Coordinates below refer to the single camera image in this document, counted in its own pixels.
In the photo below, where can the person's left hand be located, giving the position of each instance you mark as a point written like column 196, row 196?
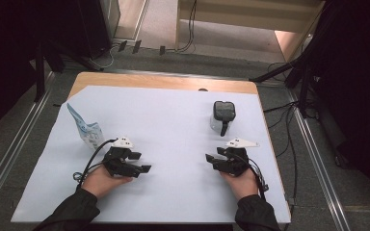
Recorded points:
column 102, row 183

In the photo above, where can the metal floor rail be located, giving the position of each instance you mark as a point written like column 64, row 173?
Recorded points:
column 16, row 147
column 321, row 166
column 179, row 75

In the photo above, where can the beige wooden shelf unit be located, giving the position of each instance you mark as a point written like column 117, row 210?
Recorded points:
column 237, row 12

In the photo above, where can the person's right hand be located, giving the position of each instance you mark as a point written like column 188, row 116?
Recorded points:
column 244, row 186

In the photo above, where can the dark curtain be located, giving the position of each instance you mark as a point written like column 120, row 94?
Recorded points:
column 356, row 80
column 6, row 48

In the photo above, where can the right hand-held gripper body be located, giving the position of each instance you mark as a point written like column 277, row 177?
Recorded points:
column 236, row 162

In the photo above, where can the grey cabinet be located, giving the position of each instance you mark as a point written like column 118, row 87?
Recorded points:
column 110, row 16

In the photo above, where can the small black floor block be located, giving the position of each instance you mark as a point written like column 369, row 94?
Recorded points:
column 136, row 46
column 122, row 46
column 162, row 50

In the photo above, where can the dark table grommet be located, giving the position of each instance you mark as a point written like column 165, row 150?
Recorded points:
column 202, row 89

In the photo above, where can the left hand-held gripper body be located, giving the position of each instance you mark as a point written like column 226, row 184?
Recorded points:
column 117, row 162

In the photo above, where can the blue and white refill pouch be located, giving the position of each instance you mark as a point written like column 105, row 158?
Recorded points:
column 90, row 133

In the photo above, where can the white paper sheet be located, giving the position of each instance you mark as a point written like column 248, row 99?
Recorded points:
column 173, row 128

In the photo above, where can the black metal stand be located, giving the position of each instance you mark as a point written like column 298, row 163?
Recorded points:
column 40, row 73
column 303, row 86

